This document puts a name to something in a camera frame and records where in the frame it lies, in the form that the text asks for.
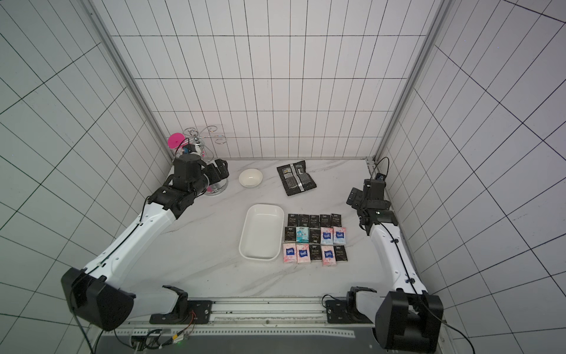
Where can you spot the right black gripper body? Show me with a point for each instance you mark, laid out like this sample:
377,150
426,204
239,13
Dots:
354,197

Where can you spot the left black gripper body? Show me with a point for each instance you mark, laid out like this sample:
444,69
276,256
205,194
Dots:
209,175

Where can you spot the pale blue pink pack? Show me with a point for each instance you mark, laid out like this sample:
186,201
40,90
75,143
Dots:
339,235

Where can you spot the small pink tissue pack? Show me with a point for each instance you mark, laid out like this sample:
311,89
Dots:
327,235

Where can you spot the teal tissue pack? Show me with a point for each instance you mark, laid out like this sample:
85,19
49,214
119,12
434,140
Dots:
302,234

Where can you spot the black Face tissue pack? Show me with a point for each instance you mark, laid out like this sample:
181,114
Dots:
293,220

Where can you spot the pink blue tissue pack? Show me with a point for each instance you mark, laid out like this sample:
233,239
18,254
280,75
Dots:
289,253

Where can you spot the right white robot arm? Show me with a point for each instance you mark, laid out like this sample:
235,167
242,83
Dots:
398,274

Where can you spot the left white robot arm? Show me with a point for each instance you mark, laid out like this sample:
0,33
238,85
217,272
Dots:
95,293

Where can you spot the white storage box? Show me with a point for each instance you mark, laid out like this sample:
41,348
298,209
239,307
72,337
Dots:
262,234

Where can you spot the pink cup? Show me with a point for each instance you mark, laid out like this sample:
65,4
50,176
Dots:
177,141

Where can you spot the chrome cup stand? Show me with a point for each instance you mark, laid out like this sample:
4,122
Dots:
205,139

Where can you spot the white bowl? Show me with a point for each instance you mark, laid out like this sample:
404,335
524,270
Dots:
250,178

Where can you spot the black tissue multipack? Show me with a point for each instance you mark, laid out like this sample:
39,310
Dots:
295,178

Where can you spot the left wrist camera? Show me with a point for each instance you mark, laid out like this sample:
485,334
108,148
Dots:
190,148

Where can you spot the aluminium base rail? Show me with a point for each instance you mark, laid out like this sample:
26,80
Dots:
327,311

